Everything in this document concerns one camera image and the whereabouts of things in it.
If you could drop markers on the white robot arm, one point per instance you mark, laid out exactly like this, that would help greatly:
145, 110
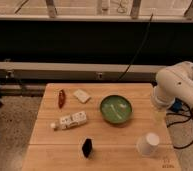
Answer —
173, 82

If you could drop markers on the black eraser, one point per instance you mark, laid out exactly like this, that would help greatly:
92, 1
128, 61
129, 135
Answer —
87, 147

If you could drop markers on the white rectangular block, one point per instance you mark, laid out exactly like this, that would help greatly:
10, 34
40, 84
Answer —
81, 95

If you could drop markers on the green bowl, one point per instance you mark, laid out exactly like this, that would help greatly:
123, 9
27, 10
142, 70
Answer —
116, 109

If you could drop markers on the white plastic bottle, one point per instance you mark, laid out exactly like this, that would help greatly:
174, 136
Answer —
69, 121

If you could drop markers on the blue box on floor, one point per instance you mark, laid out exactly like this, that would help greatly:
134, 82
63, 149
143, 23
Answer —
177, 106

